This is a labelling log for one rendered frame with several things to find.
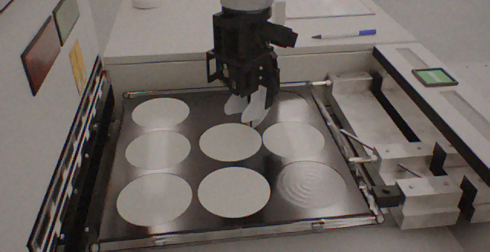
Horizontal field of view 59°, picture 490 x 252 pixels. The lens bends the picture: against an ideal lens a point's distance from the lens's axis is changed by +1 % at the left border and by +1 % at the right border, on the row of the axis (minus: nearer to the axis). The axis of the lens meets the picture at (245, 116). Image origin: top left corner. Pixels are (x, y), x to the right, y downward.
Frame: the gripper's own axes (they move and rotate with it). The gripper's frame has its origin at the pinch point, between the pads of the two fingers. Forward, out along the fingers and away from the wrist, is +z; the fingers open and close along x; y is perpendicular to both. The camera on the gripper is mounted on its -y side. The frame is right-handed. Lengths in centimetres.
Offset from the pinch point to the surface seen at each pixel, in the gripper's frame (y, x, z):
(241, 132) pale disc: 3.3, -0.1, 1.2
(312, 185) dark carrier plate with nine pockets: 6.1, 15.7, 1.4
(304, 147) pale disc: -0.4, 9.9, 1.3
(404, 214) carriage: 0.9, 27.2, 3.3
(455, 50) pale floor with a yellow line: -270, -36, 92
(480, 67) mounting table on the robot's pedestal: -66, 19, 9
